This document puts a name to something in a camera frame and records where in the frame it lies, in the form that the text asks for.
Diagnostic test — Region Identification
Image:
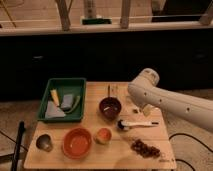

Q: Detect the dark maroon bowl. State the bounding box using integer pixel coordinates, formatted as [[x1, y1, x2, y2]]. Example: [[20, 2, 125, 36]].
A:
[[99, 97, 122, 120]]

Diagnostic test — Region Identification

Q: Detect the orange bowl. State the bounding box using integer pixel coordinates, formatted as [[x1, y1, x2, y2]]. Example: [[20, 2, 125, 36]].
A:
[[62, 127, 92, 159]]

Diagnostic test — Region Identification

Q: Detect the yellow corn piece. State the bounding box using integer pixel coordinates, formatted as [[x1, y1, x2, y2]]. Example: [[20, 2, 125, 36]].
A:
[[50, 89, 60, 107]]

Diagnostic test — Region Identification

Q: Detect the small metal cup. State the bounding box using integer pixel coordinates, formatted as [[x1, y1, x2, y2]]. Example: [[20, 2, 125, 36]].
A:
[[36, 134, 53, 152]]

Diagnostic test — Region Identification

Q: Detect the black pole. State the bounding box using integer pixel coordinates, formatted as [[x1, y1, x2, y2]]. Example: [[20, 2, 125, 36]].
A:
[[10, 121, 25, 171]]

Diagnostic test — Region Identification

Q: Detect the bunch of dark grapes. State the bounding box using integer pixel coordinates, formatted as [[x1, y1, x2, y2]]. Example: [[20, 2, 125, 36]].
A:
[[131, 139, 160, 158]]

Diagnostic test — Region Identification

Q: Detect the black cable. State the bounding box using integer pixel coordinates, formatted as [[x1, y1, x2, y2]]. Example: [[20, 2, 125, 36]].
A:
[[168, 132, 213, 171]]

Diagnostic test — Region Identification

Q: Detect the small orange cup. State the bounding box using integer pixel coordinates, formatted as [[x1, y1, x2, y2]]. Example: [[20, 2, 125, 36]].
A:
[[95, 128, 112, 144]]

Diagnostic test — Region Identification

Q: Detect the grey sponge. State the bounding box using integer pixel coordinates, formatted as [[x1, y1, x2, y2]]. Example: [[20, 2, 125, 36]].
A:
[[61, 94, 74, 110]]

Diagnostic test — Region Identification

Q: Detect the green plastic tray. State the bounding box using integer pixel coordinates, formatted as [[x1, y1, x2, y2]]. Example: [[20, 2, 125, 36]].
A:
[[37, 78, 86, 122]]

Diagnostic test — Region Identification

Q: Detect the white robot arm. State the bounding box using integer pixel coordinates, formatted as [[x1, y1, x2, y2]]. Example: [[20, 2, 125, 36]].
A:
[[127, 68, 213, 133]]

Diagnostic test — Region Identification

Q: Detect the green chili pepper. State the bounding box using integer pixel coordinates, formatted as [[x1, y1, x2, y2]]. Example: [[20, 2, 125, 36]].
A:
[[68, 96, 81, 113]]

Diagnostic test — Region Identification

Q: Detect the white handled brush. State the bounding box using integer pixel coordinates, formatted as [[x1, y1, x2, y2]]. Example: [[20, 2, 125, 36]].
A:
[[117, 120, 159, 131]]

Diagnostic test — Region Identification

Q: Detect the green base stand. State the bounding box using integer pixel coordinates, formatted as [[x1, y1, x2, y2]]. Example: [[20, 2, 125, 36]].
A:
[[82, 18, 112, 25]]

